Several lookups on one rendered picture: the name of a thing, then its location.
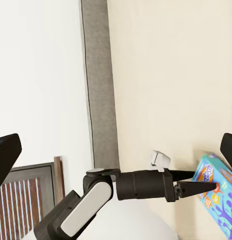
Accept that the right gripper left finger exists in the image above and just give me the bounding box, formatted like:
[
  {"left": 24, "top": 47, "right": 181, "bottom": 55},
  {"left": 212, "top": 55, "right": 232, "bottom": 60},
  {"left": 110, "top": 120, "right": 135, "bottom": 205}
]
[{"left": 0, "top": 133, "right": 22, "bottom": 187}]

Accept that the board game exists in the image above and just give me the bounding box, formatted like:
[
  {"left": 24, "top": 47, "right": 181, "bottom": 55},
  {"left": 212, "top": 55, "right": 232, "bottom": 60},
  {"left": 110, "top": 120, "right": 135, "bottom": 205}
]
[{"left": 191, "top": 154, "right": 232, "bottom": 240}]

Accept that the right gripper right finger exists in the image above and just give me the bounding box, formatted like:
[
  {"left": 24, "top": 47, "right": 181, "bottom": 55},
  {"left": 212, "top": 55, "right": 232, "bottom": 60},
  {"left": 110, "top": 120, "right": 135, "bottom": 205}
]
[{"left": 220, "top": 132, "right": 232, "bottom": 167}]

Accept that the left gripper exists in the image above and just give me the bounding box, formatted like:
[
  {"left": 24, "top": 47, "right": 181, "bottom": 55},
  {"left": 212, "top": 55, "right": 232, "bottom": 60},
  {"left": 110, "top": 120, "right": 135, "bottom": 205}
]
[{"left": 133, "top": 168, "right": 217, "bottom": 203}]

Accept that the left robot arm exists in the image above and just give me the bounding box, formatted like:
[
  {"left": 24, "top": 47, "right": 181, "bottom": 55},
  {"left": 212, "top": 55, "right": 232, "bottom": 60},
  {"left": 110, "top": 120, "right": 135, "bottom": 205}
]
[{"left": 22, "top": 149, "right": 217, "bottom": 240}]

